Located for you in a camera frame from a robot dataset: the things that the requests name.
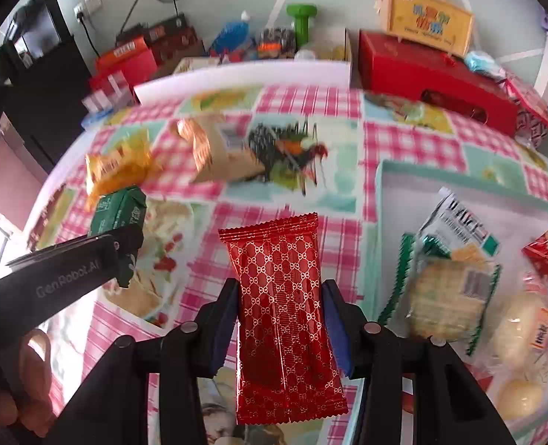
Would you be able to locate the beige paper snack bag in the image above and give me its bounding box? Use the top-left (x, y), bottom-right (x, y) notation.
top-left (175, 113), bottom-right (266, 184)

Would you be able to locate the white wall socket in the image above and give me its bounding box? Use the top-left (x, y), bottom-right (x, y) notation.
top-left (73, 0), bottom-right (103, 20)

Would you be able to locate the green dumbbell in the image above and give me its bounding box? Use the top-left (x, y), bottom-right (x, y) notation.
top-left (286, 3), bottom-right (318, 48)

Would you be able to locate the green snack box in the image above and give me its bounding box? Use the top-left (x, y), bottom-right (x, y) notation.
top-left (89, 185), bottom-right (149, 290)

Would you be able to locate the red gift box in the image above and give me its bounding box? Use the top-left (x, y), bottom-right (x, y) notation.
top-left (358, 29), bottom-right (517, 137)

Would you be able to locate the pink checkered tablecloth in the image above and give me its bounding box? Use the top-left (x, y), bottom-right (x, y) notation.
top-left (33, 88), bottom-right (548, 412)

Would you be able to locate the teal rimmed white tray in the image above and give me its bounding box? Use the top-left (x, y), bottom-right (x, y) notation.
top-left (359, 159), bottom-right (548, 445)

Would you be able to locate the white green cracker packet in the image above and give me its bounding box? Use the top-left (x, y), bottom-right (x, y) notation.
top-left (417, 187), bottom-right (500, 264)

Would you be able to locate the person left hand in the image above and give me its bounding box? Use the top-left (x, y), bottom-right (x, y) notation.
top-left (0, 329), bottom-right (56, 444)

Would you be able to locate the yellow carry box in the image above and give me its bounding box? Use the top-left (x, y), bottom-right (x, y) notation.
top-left (374, 0), bottom-right (474, 58)

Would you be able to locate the yellow bread packet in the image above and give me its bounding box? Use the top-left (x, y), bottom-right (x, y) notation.
top-left (85, 129), bottom-right (157, 211)

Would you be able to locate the red patterned foil packet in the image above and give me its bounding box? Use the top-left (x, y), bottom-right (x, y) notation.
top-left (219, 213), bottom-right (347, 425)

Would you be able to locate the clear wrapped bun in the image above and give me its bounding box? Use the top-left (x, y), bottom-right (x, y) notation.
top-left (488, 272), bottom-right (548, 381)

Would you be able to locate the green edged cracker pack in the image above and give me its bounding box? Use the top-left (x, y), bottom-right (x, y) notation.
top-left (377, 233), bottom-right (502, 357)

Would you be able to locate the light blue face mask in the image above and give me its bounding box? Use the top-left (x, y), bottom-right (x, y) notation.
top-left (464, 50), bottom-right (506, 82)

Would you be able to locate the red patterned gift bag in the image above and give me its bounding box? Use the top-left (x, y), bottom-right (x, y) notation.
top-left (501, 72), bottom-right (548, 149)

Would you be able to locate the orange red flat box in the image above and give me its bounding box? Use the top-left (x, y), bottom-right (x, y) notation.
top-left (96, 37), bottom-right (158, 75)

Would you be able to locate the yellow jelly cup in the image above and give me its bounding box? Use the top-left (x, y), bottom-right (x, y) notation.
top-left (496, 379), bottom-right (544, 421)

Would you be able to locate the black cabinet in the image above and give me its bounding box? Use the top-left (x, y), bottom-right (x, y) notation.
top-left (0, 0), bottom-right (91, 172)

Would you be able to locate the clear plastic box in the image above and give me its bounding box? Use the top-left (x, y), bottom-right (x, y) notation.
top-left (81, 71), bottom-right (134, 131)

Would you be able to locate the blue water bottle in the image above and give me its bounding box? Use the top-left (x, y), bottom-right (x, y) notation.
top-left (207, 10), bottom-right (251, 56)

